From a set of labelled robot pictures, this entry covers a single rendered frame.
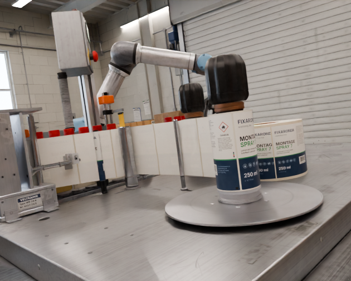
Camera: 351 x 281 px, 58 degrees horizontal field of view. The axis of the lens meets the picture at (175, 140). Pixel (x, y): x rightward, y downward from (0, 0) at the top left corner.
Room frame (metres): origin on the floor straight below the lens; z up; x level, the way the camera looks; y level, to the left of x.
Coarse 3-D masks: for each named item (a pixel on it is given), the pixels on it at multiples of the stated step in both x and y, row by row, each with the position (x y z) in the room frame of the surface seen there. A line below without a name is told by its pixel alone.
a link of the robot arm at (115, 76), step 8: (112, 64) 1.58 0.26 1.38; (112, 72) 1.59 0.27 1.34; (120, 72) 1.58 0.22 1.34; (128, 72) 1.60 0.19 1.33; (104, 80) 1.61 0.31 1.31; (112, 80) 1.59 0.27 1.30; (120, 80) 1.61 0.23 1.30; (104, 88) 1.59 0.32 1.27; (112, 88) 1.59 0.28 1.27; (104, 120) 1.65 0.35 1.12
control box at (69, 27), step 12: (60, 12) 1.08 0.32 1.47; (72, 12) 1.09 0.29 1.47; (60, 24) 1.08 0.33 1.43; (72, 24) 1.09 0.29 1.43; (84, 24) 1.13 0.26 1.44; (60, 36) 1.08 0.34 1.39; (72, 36) 1.09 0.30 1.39; (84, 36) 1.10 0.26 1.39; (60, 48) 1.08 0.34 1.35; (72, 48) 1.09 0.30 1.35; (84, 48) 1.09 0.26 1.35; (60, 60) 1.08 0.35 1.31; (72, 60) 1.09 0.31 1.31; (84, 60) 1.09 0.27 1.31; (72, 72) 1.16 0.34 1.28; (84, 72) 1.19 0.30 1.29
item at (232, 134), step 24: (216, 72) 0.60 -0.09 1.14; (240, 72) 0.60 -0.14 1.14; (216, 96) 0.61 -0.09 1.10; (240, 96) 0.60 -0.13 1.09; (216, 120) 0.61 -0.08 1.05; (240, 120) 0.59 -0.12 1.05; (216, 144) 0.61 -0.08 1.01; (240, 144) 0.59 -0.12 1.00; (216, 168) 0.62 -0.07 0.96; (240, 168) 0.59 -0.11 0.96; (240, 192) 0.59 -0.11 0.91
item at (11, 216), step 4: (48, 200) 0.81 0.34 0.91; (52, 200) 0.81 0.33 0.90; (44, 204) 0.80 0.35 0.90; (48, 204) 0.81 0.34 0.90; (52, 204) 0.81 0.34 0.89; (16, 208) 0.75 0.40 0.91; (44, 208) 0.80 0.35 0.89; (48, 208) 0.80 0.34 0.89; (52, 208) 0.81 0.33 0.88; (56, 208) 0.80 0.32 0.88; (4, 212) 0.73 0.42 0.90; (8, 212) 0.74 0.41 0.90; (12, 212) 0.74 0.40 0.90; (16, 212) 0.75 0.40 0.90; (8, 216) 0.74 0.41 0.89; (12, 216) 0.74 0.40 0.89; (16, 216) 0.75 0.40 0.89; (8, 220) 0.74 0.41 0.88; (12, 220) 0.73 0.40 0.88; (16, 220) 0.73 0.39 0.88
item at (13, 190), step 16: (0, 128) 0.75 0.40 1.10; (16, 128) 0.81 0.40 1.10; (32, 128) 0.83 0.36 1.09; (0, 144) 0.75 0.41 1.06; (16, 144) 0.82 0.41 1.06; (32, 144) 0.83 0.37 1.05; (0, 160) 0.74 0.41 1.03; (16, 160) 0.77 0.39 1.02; (0, 176) 0.74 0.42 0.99; (16, 176) 0.76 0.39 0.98; (0, 192) 0.74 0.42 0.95; (16, 192) 0.76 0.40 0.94; (32, 192) 0.79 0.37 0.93; (48, 192) 0.81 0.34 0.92; (0, 208) 0.73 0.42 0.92; (32, 208) 0.78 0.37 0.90
